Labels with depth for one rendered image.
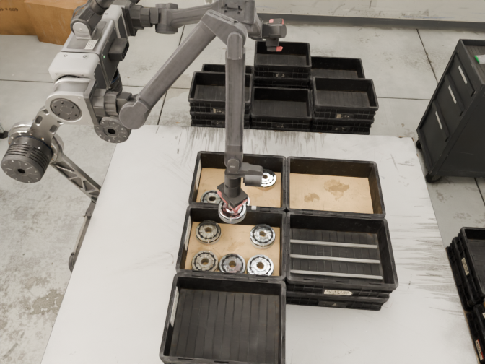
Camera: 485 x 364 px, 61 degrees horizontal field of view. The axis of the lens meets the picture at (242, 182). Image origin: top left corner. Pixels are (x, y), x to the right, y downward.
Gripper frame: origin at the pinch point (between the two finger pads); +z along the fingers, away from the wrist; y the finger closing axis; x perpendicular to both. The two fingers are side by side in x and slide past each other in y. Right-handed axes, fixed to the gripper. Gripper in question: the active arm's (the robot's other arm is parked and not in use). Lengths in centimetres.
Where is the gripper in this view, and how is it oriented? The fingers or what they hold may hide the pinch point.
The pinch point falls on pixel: (232, 206)
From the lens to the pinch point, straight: 150.4
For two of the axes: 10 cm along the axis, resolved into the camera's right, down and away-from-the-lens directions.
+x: -7.7, 4.8, -4.2
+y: -6.4, -6.2, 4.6
